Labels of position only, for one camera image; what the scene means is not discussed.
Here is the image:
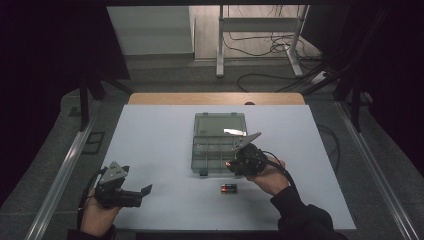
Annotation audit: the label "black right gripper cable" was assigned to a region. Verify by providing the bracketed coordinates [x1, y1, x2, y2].
[261, 150, 300, 194]

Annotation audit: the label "person's left hand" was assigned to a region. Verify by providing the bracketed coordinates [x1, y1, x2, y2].
[79, 196, 123, 239]

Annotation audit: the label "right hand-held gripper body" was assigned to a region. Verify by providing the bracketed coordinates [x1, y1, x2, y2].
[228, 131, 270, 178]

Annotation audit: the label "person's right hand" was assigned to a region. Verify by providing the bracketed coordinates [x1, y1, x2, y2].
[244, 155, 288, 198]

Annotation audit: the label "thin black looped cable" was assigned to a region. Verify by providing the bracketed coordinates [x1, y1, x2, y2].
[315, 123, 342, 175]

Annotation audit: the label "smoky transparent compartment storage box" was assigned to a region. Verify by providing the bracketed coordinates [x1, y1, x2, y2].
[190, 112, 249, 177]

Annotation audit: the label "black metal stand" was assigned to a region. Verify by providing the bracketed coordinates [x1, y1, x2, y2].
[332, 63, 374, 134]
[78, 75, 135, 132]

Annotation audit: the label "white power strip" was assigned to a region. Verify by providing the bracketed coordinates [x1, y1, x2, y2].
[310, 69, 330, 86]

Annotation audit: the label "aluminium rail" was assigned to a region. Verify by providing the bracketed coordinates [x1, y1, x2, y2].
[23, 107, 102, 240]
[334, 99, 422, 240]

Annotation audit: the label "long black floor cable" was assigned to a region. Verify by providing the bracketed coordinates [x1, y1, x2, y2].
[235, 65, 324, 94]

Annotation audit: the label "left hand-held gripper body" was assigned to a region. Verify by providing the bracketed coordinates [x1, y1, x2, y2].
[94, 161, 144, 210]

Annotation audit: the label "tangled black floor cables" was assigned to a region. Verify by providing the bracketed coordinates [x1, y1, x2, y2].
[221, 4, 322, 58]

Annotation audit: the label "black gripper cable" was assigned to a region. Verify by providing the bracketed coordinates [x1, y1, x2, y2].
[261, 150, 300, 194]
[77, 166, 108, 231]

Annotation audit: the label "white cabinet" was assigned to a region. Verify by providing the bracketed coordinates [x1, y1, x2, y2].
[106, 5, 196, 57]

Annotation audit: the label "dark curtain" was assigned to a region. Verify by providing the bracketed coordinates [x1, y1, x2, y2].
[299, 0, 424, 178]
[0, 0, 132, 208]

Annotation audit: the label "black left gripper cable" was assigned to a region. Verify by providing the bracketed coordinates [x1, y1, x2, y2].
[77, 166, 108, 231]

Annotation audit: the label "black floor outlet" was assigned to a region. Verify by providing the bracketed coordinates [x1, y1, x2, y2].
[81, 131, 106, 156]

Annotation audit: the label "white desk frame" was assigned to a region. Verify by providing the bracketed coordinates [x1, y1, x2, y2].
[215, 4, 310, 79]

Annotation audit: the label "wooden table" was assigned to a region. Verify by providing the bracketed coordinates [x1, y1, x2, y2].
[128, 92, 306, 106]

